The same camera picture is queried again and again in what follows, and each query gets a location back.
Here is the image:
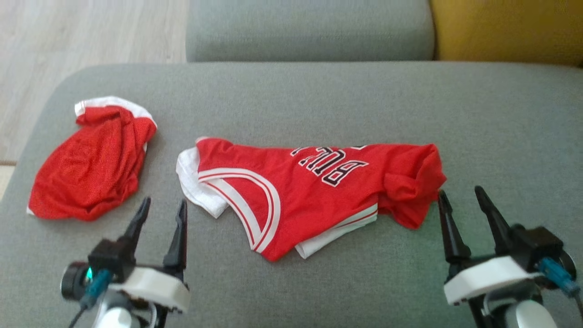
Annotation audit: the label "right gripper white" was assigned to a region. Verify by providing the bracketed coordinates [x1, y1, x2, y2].
[437, 185, 545, 328]

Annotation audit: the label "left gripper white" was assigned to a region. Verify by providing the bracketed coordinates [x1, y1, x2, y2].
[61, 196, 190, 328]

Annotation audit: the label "red basketball shorts white stripes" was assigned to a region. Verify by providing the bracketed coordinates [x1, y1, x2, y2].
[26, 96, 158, 222]

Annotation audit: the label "red basketball jersey white trim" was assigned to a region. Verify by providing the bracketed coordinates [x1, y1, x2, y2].
[176, 136, 447, 262]

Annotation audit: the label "wide yellow sofa back cushion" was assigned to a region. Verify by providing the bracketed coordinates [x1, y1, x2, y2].
[430, 0, 583, 68]

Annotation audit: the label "grey sofa seat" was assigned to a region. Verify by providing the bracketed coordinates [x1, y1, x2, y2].
[0, 61, 583, 328]

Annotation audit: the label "large grey sofa seat cushion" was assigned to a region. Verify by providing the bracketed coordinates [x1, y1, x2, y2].
[185, 0, 436, 62]

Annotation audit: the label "left camera cable teal plug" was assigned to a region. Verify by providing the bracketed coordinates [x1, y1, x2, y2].
[68, 269, 113, 328]

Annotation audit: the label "camera cable teal plug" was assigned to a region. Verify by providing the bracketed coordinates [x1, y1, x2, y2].
[68, 269, 113, 328]
[537, 257, 583, 319]

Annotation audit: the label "right camera cable teal plug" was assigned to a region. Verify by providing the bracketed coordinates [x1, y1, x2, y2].
[537, 257, 583, 319]

